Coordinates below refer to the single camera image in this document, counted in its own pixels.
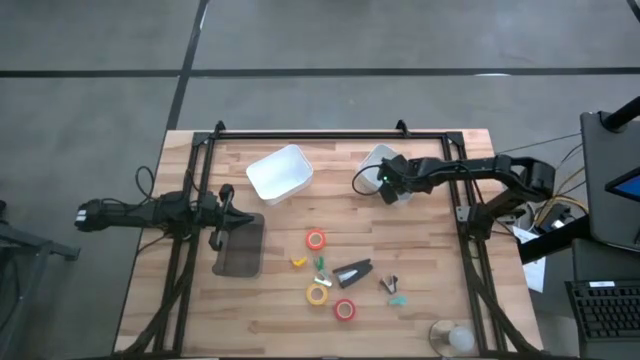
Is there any black aluminium frame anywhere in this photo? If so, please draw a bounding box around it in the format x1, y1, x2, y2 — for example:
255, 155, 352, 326
112, 119, 546, 360

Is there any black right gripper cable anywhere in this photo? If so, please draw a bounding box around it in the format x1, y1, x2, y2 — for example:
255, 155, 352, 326
351, 164, 382, 197

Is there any white plastic bin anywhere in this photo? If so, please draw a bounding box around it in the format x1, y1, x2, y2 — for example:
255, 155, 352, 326
245, 143, 315, 207
355, 143, 419, 207

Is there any black power adapter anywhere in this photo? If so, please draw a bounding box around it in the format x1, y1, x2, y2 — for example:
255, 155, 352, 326
543, 203, 574, 232

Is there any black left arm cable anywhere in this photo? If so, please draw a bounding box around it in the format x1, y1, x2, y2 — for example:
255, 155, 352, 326
134, 165, 157, 202

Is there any red tape roll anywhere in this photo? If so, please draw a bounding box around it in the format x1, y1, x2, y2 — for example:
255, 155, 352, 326
333, 298, 357, 322

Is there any blue lit screen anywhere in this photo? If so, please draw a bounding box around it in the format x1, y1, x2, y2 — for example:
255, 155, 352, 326
603, 167, 640, 204

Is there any white round bulb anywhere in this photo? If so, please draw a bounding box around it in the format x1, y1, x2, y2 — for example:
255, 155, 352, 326
447, 326, 476, 354

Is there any grey metal stand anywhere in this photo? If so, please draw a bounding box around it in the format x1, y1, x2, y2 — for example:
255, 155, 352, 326
0, 199, 81, 360

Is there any yellow tape roll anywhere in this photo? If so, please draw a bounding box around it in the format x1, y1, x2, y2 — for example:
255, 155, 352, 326
305, 283, 330, 307

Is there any black pole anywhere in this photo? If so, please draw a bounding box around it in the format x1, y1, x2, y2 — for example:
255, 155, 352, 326
598, 95, 640, 133

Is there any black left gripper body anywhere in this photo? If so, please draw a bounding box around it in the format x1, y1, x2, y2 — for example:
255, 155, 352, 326
198, 183, 236, 252

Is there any white paper sheet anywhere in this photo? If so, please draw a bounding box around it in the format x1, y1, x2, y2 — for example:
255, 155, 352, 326
510, 224, 547, 295

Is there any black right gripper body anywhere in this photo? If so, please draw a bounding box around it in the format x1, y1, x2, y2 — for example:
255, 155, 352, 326
382, 153, 420, 205

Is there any yellow cable bundle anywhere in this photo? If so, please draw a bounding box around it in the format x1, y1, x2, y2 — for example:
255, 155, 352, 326
532, 193, 591, 227

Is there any orange tape roll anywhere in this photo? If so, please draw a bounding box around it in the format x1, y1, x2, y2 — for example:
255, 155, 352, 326
305, 228, 327, 252

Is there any grey laptop black keyboard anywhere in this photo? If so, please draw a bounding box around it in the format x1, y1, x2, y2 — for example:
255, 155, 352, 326
564, 278, 640, 360

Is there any grey translucent plastic bin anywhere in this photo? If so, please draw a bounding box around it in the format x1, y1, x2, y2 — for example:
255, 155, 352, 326
211, 212, 266, 279

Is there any black beam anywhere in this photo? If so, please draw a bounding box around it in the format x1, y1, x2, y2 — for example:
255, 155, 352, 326
517, 213, 592, 266

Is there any grey cart panel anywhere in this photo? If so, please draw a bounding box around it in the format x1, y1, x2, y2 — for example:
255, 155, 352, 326
579, 110, 640, 254

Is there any silver binder clip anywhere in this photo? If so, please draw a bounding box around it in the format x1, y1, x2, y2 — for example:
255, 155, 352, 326
378, 273, 400, 295

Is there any thin grey cable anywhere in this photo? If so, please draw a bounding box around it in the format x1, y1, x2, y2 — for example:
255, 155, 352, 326
494, 131, 584, 156

